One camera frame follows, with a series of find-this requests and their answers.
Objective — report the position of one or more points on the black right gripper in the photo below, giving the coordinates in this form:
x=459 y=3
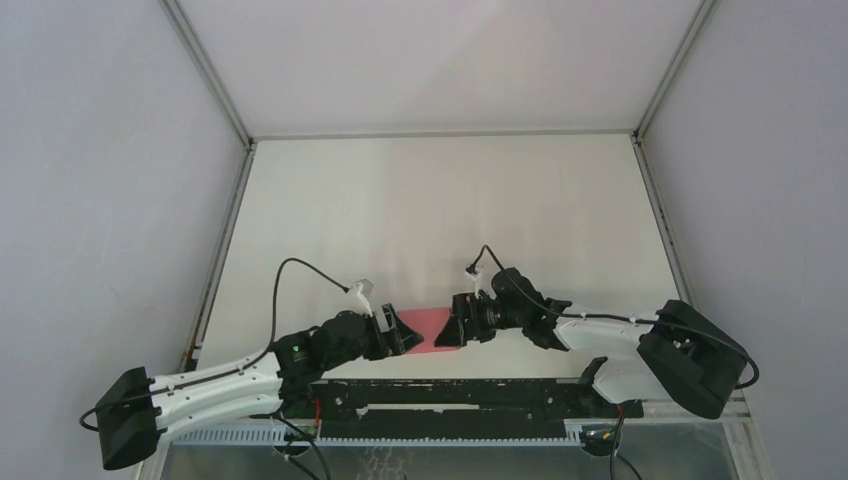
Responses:
x=458 y=332

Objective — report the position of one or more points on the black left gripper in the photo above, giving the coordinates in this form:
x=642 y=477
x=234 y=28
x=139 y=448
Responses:
x=396 y=340

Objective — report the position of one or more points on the pink cardboard box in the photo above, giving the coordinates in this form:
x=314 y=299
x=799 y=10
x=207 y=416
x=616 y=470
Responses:
x=429 y=323

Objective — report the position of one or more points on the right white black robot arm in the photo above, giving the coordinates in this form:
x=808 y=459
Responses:
x=673 y=354

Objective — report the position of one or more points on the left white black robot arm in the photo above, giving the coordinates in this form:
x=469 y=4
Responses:
x=139 y=413

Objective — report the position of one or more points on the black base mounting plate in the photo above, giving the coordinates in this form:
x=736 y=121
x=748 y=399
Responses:
x=476 y=408

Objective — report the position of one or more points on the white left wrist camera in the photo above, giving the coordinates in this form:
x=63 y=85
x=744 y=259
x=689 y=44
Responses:
x=358 y=295

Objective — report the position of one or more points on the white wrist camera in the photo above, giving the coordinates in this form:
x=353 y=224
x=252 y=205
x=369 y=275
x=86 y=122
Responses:
x=474 y=273
x=358 y=295

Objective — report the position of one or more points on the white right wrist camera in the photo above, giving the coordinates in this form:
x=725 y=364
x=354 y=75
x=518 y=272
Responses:
x=474 y=273

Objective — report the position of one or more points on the aluminium front frame rail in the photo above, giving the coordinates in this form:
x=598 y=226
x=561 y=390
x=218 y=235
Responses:
x=248 y=394

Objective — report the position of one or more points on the white slotted cable duct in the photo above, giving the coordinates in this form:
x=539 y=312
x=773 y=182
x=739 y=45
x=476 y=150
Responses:
x=279 y=435

